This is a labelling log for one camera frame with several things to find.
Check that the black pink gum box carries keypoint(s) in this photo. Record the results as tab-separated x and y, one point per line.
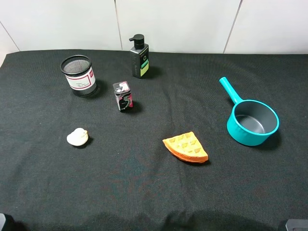
123	95

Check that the orange waffle slice toy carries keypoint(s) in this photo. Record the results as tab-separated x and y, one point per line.
186	147

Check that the dark pump dispenser bottle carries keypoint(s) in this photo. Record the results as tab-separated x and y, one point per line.
139	55

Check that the black table cloth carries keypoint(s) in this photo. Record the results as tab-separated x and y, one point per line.
124	178

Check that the black mesh pen holder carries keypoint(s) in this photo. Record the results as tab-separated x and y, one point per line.
79	75

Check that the teal saucepan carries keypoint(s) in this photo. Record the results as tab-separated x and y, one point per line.
251	122

